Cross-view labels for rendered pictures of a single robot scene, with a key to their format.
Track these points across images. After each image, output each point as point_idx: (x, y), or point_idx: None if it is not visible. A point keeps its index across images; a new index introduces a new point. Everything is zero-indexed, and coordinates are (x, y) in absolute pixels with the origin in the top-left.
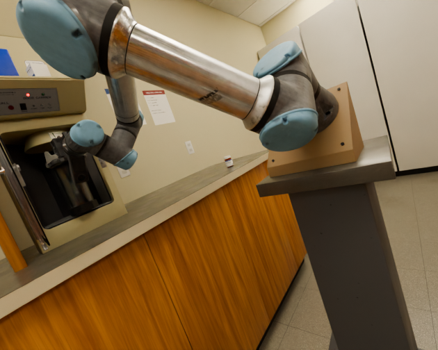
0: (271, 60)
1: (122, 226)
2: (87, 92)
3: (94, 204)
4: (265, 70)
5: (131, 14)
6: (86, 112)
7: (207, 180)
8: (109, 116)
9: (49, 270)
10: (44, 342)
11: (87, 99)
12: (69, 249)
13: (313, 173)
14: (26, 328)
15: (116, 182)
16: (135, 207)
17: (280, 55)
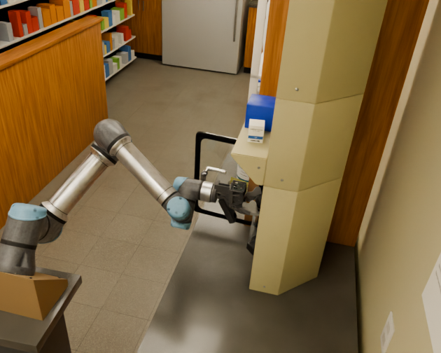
0: (32, 205)
1: (199, 253)
2: None
3: (248, 248)
4: (39, 206)
5: (90, 148)
6: (428, 209)
7: (166, 351)
8: (431, 255)
9: (199, 219)
10: None
11: None
12: (223, 234)
13: (38, 270)
14: None
15: (379, 330)
16: (262, 307)
17: (26, 204)
